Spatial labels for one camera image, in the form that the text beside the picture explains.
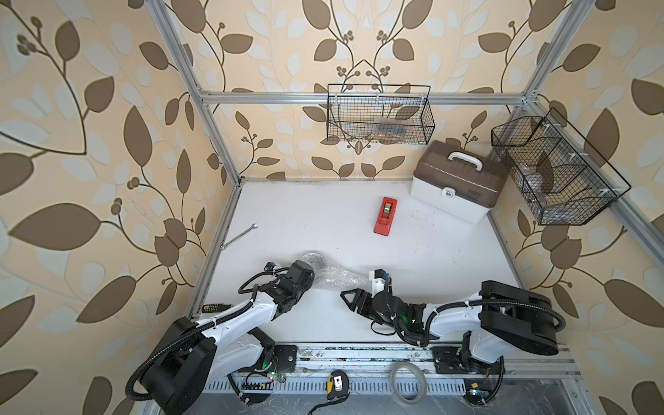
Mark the clear packing tape roll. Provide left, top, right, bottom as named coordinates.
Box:
left=389, top=361, right=428, bottom=406

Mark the clear bubble wrap sheet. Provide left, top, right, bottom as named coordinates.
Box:
left=298, top=252, right=371, bottom=292

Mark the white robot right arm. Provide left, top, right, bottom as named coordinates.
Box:
left=340, top=278, right=566, bottom=364

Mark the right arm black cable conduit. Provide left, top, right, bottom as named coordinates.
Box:
left=370, top=274, right=567, bottom=346

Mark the black wire basket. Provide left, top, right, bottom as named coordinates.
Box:
left=326, top=83, right=436, bottom=146
left=490, top=107, right=631, bottom=226

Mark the black handled screwdriver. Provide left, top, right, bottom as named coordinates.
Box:
left=201, top=304, right=232, bottom=315

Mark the white brown storage box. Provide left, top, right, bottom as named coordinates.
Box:
left=410, top=141, right=508, bottom=225

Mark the silver wrench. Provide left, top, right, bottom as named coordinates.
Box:
left=221, top=223, right=259, bottom=251

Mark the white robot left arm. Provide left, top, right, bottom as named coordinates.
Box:
left=124, top=260, right=315, bottom=414

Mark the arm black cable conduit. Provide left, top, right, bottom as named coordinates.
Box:
left=123, top=266, right=292, bottom=403
left=370, top=274, right=567, bottom=346

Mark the aluminium frame rail front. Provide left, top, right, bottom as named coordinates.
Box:
left=149, top=341, right=582, bottom=395

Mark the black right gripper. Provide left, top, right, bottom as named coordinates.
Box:
left=340, top=288, right=404, bottom=335

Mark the black wire basket right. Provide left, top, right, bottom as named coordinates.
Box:
left=490, top=107, right=631, bottom=226

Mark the red tape dispenser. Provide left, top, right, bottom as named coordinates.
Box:
left=373, top=197, right=398, bottom=236

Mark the yellow black tape measure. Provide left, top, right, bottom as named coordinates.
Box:
left=326, top=370, right=350, bottom=401

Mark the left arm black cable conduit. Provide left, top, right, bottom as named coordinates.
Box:
left=123, top=266, right=292, bottom=403

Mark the black wire basket back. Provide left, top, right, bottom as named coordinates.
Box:
left=326, top=83, right=436, bottom=146

